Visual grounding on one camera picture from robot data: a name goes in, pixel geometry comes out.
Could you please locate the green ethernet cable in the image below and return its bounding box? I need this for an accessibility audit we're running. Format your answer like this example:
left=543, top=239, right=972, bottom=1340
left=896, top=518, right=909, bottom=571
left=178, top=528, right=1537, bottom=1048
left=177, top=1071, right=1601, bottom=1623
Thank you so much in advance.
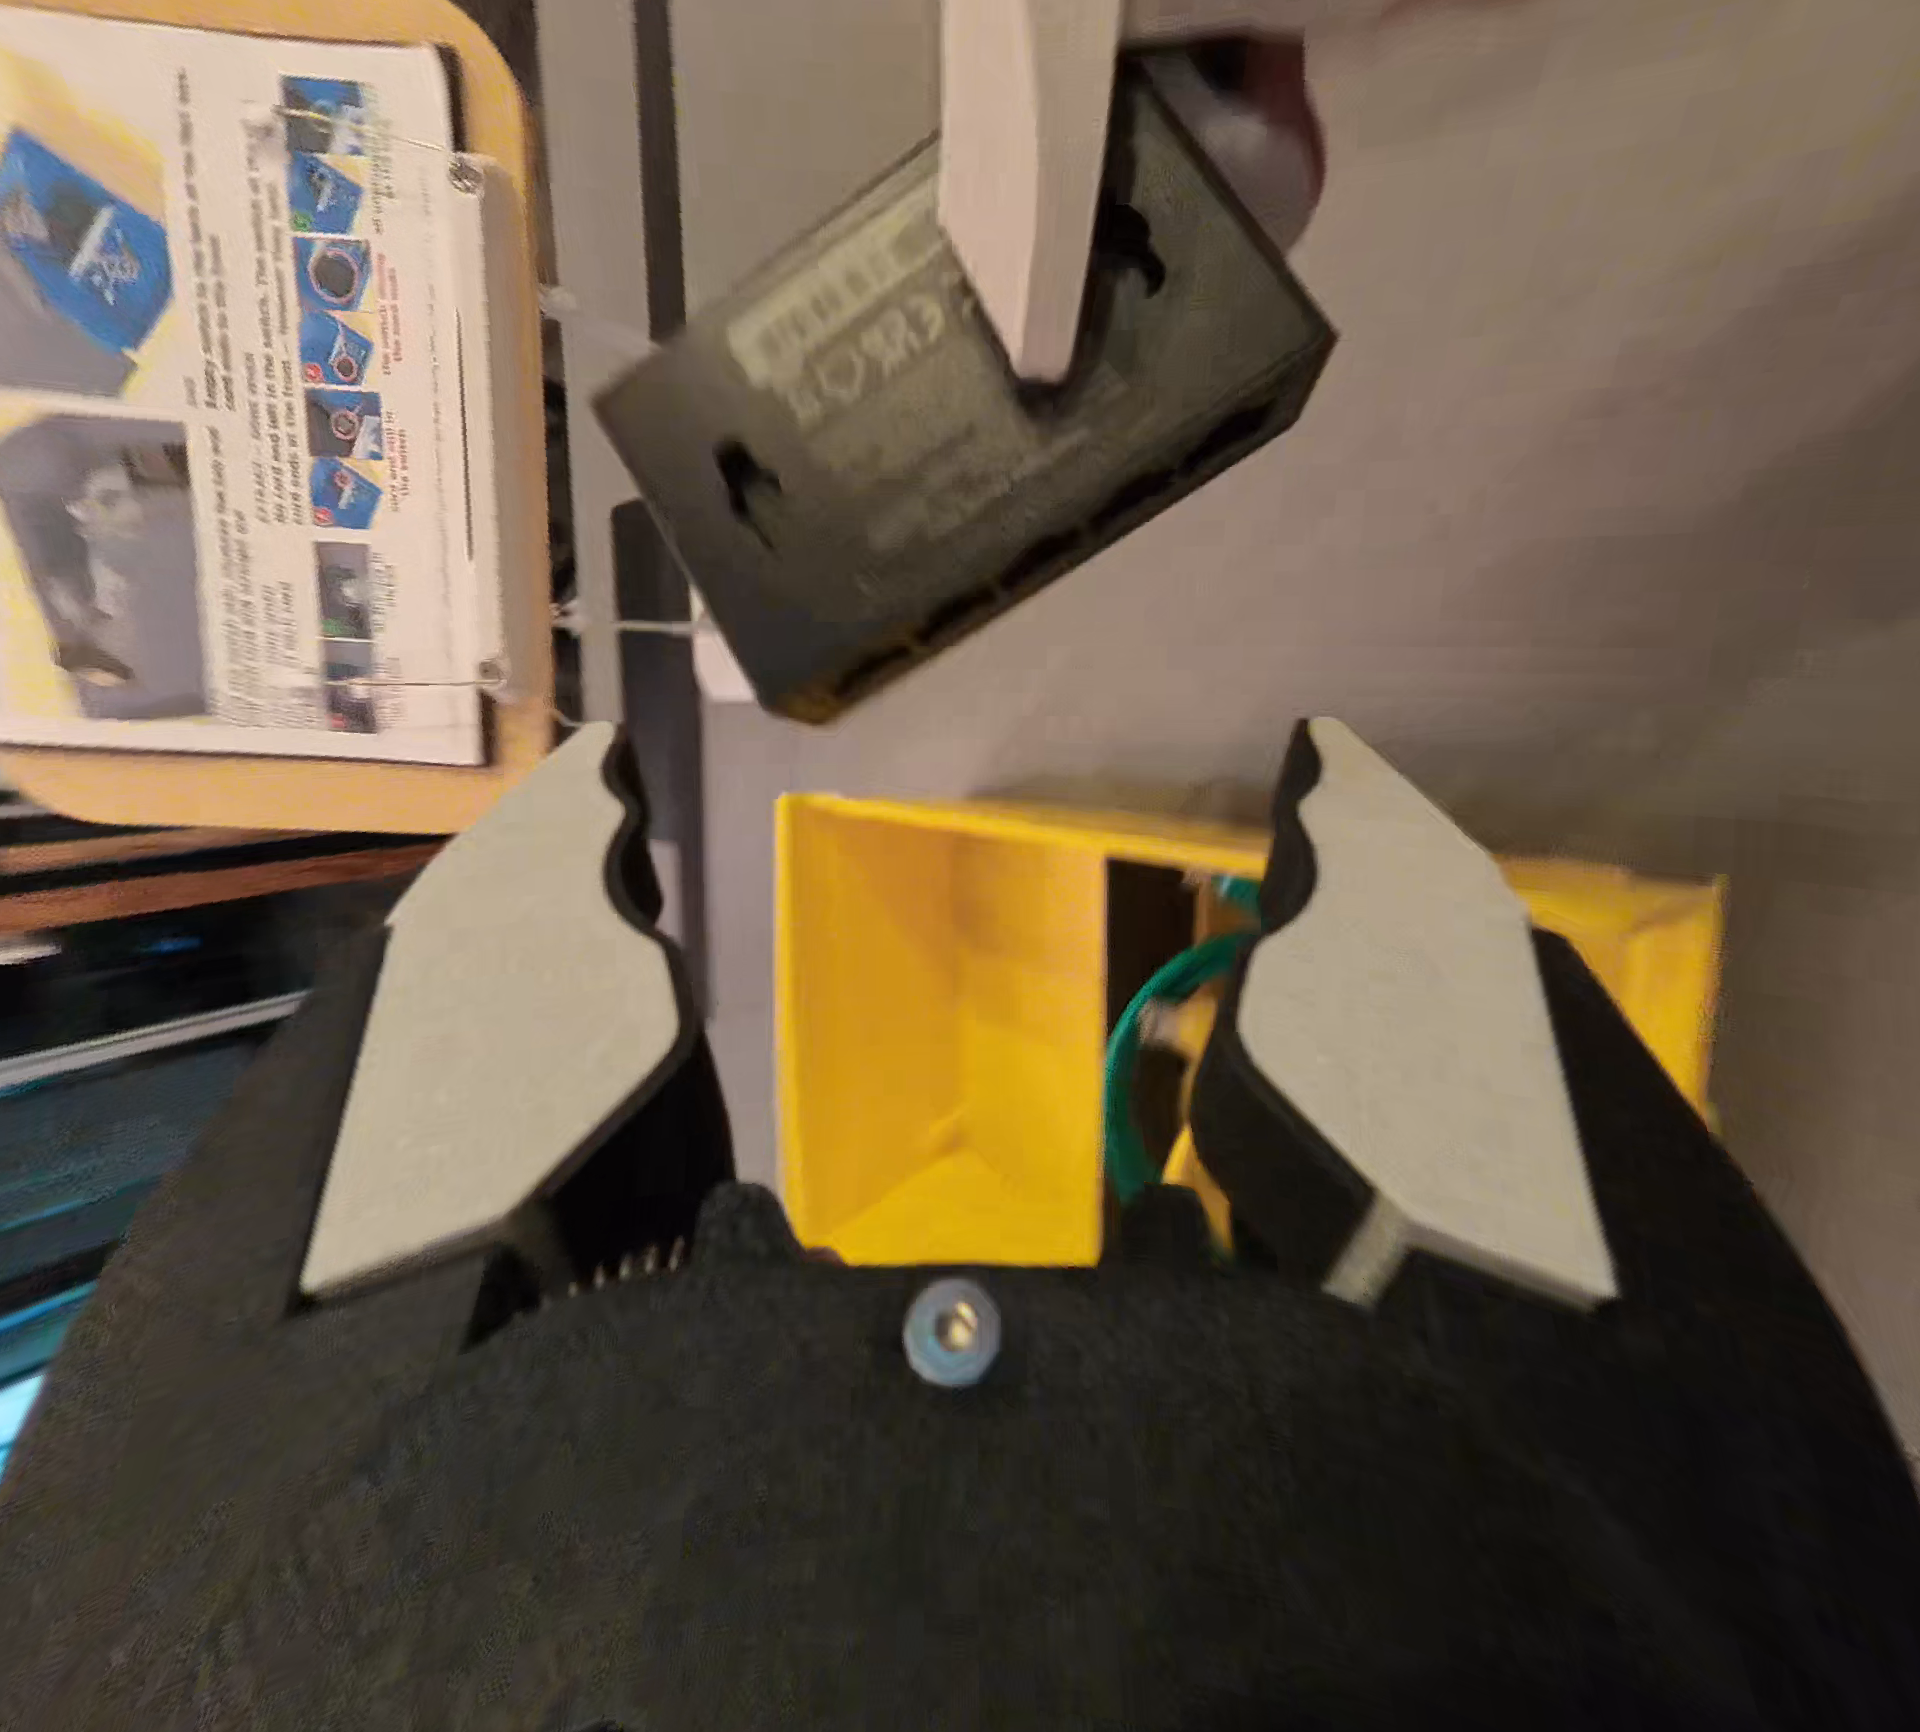
left=1102, top=929, right=1266, bottom=1211

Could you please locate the yellow plastic bin with divider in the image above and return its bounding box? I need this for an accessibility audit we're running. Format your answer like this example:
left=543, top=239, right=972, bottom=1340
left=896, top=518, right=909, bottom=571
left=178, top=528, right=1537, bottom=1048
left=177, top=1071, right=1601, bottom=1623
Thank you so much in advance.
left=772, top=794, right=1729, bottom=1271

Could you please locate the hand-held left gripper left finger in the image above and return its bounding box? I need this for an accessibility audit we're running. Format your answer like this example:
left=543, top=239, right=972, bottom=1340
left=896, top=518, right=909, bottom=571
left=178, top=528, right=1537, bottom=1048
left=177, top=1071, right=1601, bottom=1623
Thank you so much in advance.
left=301, top=718, right=701, bottom=1300

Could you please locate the printed instruction sheet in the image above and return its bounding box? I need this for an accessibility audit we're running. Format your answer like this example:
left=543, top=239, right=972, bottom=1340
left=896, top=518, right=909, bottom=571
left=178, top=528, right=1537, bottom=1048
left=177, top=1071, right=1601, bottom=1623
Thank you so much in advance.
left=0, top=0, right=554, bottom=834

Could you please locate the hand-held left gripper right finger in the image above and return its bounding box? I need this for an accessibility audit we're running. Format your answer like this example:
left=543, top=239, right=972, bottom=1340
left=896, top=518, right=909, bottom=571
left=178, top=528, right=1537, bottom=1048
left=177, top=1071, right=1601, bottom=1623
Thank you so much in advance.
left=1200, top=717, right=1620, bottom=1312

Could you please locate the black network switch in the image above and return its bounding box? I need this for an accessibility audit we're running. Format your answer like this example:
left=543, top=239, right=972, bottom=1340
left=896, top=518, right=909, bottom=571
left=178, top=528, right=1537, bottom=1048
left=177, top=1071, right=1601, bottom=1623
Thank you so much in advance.
left=593, top=59, right=1341, bottom=727

